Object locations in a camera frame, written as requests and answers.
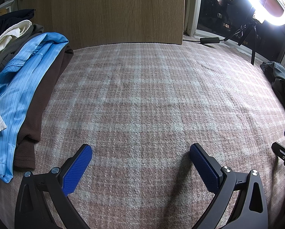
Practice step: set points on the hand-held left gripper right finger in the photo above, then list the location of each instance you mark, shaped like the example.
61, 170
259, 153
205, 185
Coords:
203, 169

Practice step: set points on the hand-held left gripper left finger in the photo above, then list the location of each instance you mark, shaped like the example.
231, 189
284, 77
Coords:
77, 169

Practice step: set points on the crumpled grey-green garment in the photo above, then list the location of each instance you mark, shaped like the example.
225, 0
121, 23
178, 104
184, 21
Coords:
283, 81

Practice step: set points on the brown shirt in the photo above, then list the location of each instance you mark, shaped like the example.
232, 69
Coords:
44, 95

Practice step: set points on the black tripod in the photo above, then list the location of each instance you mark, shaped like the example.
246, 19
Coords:
253, 50

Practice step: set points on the pink plaid blanket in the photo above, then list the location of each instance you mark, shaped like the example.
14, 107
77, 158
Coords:
142, 100

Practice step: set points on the light blue striped shirt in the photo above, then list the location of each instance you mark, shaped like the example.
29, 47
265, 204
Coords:
21, 76

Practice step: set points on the black power adapter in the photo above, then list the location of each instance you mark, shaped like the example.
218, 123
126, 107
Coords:
209, 40

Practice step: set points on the grey garment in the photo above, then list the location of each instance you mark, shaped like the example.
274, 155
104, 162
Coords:
30, 29

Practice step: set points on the white shirt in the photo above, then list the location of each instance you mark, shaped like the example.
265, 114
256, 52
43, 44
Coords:
9, 33

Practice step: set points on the wooden headboard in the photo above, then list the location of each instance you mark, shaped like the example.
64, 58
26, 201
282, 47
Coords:
104, 12

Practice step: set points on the navy garment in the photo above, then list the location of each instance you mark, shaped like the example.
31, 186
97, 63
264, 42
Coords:
11, 16

